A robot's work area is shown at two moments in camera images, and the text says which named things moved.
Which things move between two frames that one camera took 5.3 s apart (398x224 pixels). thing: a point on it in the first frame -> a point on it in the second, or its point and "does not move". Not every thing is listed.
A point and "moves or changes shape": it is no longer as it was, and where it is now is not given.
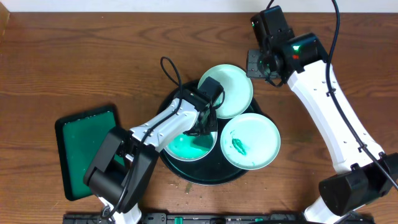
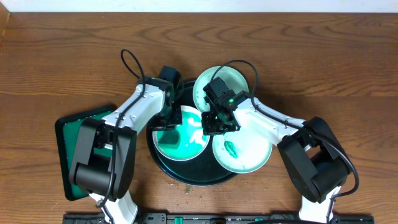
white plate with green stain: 187,147 moves or changes shape
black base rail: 215,218 does not move
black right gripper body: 259,66 -> 214,125
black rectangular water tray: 79,139 does not move
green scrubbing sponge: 204,142 moves or changes shape
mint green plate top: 237,88 does not move
